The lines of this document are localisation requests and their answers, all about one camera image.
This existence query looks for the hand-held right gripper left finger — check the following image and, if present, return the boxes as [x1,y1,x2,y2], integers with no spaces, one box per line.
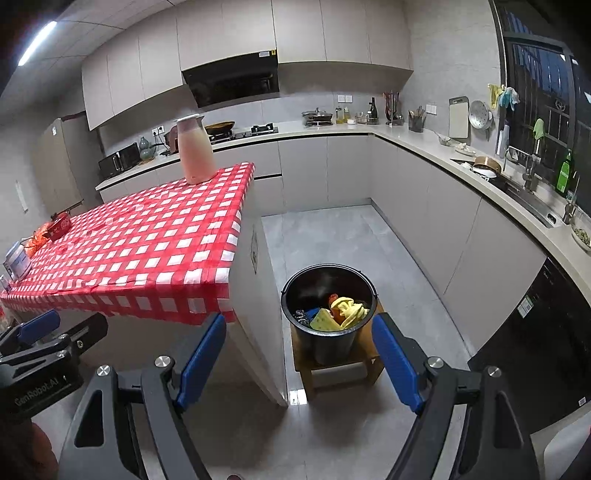
[59,314,228,480]

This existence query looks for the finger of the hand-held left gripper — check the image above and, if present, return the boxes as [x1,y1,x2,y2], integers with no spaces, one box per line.
[0,309,62,352]
[25,314,109,365]

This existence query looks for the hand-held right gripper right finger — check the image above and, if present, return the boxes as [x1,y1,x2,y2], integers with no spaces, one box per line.
[370,313,541,480]

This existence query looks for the black bucket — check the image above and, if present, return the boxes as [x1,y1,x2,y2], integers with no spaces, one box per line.
[280,263,380,367]

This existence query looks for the yellow cloth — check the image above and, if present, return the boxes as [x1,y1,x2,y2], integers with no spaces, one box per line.
[330,296,369,329]

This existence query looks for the yellow sponge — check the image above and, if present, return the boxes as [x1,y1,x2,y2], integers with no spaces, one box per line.
[309,308,342,331]

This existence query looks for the person's left hand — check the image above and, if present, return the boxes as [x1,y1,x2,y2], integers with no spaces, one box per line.
[0,415,61,480]

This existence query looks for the white kitchen island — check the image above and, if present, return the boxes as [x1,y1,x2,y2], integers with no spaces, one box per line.
[55,175,289,409]

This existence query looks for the wooden stool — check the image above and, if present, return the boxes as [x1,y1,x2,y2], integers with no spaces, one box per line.
[291,302,386,400]

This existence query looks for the white plastic jar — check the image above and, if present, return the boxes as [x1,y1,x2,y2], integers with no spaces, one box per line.
[2,240,32,280]

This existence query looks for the orange bag at table edge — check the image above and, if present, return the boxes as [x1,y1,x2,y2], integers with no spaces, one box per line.
[25,224,51,254]

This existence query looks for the red white checked tablecloth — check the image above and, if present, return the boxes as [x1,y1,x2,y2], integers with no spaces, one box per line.
[0,161,256,326]

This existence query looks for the black dishwasher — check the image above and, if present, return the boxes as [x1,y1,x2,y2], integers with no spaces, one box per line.
[468,256,591,435]

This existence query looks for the beige refrigerator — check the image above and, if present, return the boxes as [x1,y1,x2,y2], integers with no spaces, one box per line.
[34,117,102,217]

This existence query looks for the black microwave oven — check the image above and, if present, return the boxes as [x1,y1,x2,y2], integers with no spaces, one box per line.
[98,142,140,178]

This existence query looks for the grey kitchen counter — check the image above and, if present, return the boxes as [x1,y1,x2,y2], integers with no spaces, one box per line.
[95,120,591,352]

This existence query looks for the pink thermos jug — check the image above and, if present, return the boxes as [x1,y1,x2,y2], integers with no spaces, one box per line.
[174,114,216,185]

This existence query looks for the kitchen sink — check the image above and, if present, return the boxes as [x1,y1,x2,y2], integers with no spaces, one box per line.
[489,173,561,229]

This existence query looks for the wooden bowl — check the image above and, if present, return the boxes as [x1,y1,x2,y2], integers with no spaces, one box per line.
[472,156,504,178]

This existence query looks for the bowl of green food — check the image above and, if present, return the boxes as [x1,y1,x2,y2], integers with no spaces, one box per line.
[571,223,591,252]

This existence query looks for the metal faucet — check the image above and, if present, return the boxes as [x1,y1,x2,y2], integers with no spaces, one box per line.
[505,138,543,192]

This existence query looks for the white paper roll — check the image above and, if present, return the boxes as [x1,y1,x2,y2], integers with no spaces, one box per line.
[496,122,511,160]

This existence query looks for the green bottle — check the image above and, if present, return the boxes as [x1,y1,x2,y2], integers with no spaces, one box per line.
[554,148,574,195]

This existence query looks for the knife rack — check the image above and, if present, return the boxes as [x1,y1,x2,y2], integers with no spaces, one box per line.
[383,90,404,126]

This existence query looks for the white cutting board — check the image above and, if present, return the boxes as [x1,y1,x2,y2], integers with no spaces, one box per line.
[449,96,471,139]

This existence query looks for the metal pan with lid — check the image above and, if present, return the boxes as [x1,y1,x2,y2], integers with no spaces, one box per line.
[302,107,334,126]

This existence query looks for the metal steamer plate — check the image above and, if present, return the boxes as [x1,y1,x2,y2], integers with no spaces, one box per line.
[468,99,492,130]

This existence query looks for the black range hood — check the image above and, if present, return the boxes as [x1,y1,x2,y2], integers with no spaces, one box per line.
[181,51,281,109]

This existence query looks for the ceiling light strip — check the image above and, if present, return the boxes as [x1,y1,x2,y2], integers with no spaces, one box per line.
[17,21,58,66]

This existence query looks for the hanging rubber gloves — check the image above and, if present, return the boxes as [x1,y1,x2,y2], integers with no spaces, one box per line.
[488,83,520,112]

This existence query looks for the kitchen window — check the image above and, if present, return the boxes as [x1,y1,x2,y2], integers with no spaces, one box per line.
[489,0,591,185]

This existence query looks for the beige upper cabinets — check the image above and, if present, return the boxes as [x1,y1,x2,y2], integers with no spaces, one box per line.
[81,0,414,131]

